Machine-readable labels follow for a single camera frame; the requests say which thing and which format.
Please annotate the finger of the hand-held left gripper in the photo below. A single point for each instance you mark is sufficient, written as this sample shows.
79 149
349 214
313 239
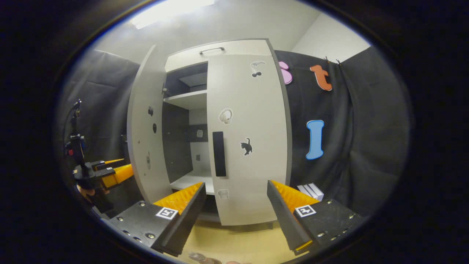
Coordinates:
106 164
119 175

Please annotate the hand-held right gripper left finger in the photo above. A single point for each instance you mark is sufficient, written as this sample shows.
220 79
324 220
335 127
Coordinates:
185 223

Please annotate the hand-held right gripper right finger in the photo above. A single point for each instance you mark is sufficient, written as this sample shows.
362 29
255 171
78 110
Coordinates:
287 220

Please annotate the white cabinet door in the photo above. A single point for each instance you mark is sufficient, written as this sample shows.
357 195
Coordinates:
144 121
253 183

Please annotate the white and grey cabinet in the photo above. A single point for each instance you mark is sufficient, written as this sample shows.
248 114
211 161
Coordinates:
187 154

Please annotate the white cabinet shelf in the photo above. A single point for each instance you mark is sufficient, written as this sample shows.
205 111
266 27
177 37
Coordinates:
188 99

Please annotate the white cabinet drawer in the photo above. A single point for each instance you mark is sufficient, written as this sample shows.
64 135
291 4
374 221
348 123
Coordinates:
234 49

